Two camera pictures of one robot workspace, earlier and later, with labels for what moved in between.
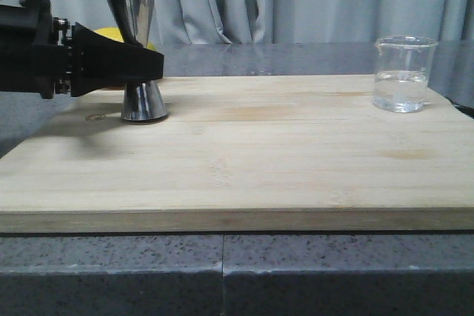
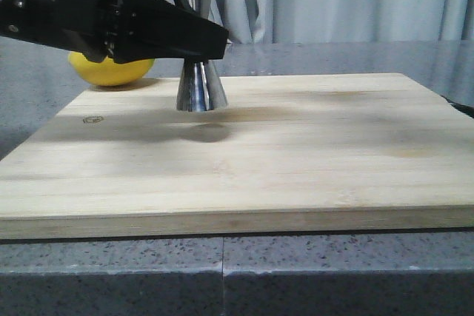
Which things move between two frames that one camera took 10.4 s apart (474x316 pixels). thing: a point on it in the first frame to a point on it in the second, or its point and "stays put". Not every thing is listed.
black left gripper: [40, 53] to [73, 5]
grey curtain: [213, 2] stays put
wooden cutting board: [245, 154] stays put
